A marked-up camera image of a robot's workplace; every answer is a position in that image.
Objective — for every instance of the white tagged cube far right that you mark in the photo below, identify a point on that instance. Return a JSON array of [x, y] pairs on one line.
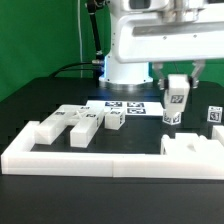
[[214, 114]]

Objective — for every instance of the black camera pole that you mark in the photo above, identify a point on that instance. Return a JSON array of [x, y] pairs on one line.
[[92, 7]]

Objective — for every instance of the white tag base sheet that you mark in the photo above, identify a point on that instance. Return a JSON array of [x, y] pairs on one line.
[[131, 107]]

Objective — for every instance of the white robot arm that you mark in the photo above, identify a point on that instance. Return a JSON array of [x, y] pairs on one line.
[[129, 74]]

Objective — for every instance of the white H-shaped chair back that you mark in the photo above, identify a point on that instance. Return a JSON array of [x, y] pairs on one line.
[[84, 120]]

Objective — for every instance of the white tagged cube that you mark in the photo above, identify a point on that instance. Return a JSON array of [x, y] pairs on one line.
[[214, 114], [172, 119]]

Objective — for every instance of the white U-shaped fence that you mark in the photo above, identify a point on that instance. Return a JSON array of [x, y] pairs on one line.
[[20, 159]]

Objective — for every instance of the white block right edge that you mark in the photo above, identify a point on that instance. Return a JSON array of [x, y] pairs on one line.
[[218, 133]]

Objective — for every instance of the white chair seat part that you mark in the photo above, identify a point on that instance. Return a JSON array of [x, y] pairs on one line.
[[190, 144]]

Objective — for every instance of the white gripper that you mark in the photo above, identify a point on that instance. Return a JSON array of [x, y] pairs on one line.
[[169, 30]]

